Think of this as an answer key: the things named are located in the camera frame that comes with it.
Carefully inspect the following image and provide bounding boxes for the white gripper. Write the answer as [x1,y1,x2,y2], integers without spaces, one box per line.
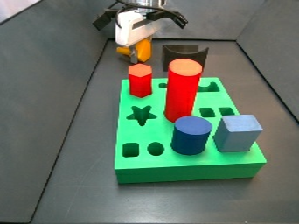
[116,10,163,64]

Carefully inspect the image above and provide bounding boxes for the yellow three prong object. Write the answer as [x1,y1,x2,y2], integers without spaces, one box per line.
[116,38,152,63]

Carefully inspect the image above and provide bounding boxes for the green foam shape board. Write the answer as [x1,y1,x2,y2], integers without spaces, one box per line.
[115,78,267,184]

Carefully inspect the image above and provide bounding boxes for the red hexagonal prism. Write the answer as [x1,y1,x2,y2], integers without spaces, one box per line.
[128,64,152,98]

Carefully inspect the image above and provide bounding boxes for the tall red cylinder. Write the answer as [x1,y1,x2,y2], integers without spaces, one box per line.
[164,59,202,123]

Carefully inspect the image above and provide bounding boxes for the dark blue cylinder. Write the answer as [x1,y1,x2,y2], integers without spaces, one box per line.
[171,116,212,155]

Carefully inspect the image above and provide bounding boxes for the light blue square block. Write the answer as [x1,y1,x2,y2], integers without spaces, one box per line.
[214,115,263,152]

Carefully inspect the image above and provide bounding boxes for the black curved fixture bracket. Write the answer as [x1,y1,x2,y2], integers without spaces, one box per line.
[163,45,210,72]

